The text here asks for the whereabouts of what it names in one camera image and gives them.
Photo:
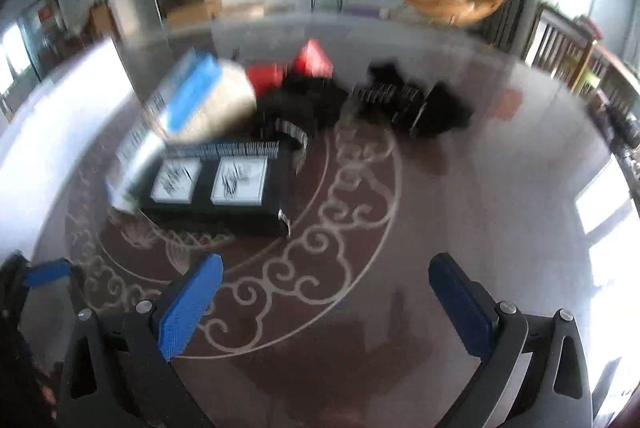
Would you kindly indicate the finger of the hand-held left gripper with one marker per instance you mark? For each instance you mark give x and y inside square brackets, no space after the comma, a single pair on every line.
[47,272]

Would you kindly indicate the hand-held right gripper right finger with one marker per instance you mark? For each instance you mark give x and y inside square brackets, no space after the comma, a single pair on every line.
[460,303]

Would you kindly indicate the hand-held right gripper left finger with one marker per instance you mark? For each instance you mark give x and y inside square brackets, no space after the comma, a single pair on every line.
[190,303]

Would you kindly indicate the dark patterned desktop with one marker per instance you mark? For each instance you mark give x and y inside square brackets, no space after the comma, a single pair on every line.
[425,208]

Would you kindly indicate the black box with white trays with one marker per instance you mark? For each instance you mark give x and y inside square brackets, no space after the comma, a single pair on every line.
[225,203]

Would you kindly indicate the white panel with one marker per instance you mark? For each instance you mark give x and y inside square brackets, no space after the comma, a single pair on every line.
[60,118]

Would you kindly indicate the black knit cloth white stitching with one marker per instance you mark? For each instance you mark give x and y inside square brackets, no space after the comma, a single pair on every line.
[300,103]
[440,113]

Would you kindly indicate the white cloth bundle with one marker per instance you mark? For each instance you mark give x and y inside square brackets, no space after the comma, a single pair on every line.
[230,103]

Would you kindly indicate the blue and white box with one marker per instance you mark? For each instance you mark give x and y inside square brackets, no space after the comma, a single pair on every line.
[190,93]

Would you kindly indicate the cluttered side table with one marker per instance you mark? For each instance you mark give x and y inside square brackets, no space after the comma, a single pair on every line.
[617,98]

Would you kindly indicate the red tied pouch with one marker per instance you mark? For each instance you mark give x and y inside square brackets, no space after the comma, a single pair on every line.
[310,58]

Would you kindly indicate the dark wooden chair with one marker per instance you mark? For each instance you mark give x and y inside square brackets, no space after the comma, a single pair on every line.
[555,43]

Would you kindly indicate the cardboard box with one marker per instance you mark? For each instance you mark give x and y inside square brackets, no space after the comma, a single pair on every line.
[192,12]

